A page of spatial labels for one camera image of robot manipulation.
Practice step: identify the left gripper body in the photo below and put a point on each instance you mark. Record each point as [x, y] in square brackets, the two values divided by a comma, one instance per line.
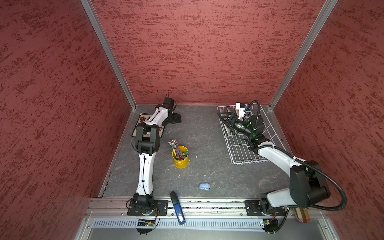
[172, 118]

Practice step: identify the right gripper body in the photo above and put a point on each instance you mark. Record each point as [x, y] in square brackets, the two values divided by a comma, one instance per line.
[239, 125]

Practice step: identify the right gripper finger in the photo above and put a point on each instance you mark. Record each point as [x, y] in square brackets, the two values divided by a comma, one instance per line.
[225, 121]
[223, 115]

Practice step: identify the square floral plate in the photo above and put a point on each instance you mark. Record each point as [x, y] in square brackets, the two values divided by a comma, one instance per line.
[161, 130]

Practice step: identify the square plate white back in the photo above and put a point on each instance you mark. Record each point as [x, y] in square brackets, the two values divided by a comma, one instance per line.
[143, 118]

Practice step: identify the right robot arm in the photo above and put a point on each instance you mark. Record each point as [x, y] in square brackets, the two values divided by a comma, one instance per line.
[306, 188]

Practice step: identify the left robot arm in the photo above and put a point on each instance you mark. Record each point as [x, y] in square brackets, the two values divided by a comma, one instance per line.
[147, 145]

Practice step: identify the coloured pencils bundle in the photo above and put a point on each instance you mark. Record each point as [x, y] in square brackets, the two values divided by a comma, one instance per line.
[177, 150]

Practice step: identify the yellow pencil cup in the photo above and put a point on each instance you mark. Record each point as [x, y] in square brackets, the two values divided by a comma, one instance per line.
[182, 161]

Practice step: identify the light blue eraser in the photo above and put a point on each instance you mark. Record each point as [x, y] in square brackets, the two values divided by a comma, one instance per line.
[205, 186]

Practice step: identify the blue black stapler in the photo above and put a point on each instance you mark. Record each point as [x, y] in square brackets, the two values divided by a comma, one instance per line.
[177, 207]

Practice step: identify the plaid tape roll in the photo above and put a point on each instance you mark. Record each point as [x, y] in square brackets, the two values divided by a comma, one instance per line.
[302, 215]

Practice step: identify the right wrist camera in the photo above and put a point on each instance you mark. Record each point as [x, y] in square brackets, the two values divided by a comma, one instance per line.
[241, 110]

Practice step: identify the white wire dish rack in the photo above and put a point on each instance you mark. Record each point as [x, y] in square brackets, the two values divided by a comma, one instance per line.
[242, 149]

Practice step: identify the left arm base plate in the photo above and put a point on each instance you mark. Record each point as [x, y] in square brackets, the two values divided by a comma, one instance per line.
[156, 207]

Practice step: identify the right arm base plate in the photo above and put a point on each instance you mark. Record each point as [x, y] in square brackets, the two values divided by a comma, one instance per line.
[256, 209]

